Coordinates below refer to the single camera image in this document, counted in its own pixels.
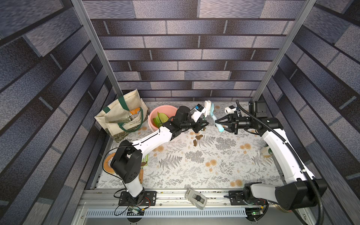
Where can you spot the green trowel brown handle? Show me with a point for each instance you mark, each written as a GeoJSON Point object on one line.
{"type": "Point", "coordinates": [164, 118]}

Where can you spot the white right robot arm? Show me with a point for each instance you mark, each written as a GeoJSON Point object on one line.
{"type": "Point", "coordinates": [301, 189]}

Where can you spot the blue trowel with soil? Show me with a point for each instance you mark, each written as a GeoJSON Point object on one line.
{"type": "Point", "coordinates": [213, 116]}

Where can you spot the green hand rake wooden handle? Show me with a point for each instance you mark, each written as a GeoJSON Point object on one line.
{"type": "Point", "coordinates": [143, 164]}

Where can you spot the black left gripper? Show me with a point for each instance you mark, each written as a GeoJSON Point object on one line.
{"type": "Point", "coordinates": [198, 124]}

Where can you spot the grey tape dispenser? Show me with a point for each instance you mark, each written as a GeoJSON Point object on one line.
{"type": "Point", "coordinates": [196, 198]}

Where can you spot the green trowel yellow blue handle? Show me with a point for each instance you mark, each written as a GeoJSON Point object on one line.
{"type": "Point", "coordinates": [157, 122]}

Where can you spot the cream canvas tote bag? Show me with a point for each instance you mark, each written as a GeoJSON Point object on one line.
{"type": "Point", "coordinates": [123, 116]}

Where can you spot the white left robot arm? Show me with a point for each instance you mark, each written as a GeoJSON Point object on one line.
{"type": "Point", "coordinates": [128, 157]}

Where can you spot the white green hand brush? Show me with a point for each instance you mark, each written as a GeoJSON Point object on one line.
{"type": "Point", "coordinates": [207, 106]}

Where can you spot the orange tape roll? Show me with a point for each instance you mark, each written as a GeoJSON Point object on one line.
{"type": "Point", "coordinates": [107, 163]}

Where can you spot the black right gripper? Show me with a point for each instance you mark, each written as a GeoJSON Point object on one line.
{"type": "Point", "coordinates": [234, 123]}

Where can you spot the green shovel brown handle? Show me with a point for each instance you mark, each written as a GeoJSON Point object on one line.
{"type": "Point", "coordinates": [160, 119]}

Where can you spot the pink plastic bucket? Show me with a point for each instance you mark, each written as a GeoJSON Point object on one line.
{"type": "Point", "coordinates": [170, 111]}

